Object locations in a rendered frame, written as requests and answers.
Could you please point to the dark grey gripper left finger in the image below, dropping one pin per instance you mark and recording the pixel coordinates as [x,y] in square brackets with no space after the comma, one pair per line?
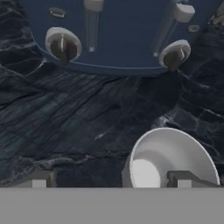
[40,176]

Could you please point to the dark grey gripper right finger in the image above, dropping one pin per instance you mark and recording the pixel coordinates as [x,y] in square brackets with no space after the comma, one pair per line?
[180,177]

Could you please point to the white cup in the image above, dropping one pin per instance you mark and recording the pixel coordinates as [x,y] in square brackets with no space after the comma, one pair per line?
[172,151]

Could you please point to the white tap knob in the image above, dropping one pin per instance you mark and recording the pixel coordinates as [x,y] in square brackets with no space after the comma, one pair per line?
[62,45]
[175,55]

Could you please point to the white tap spout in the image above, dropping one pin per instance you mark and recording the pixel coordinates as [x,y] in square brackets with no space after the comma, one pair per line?
[92,20]
[175,20]

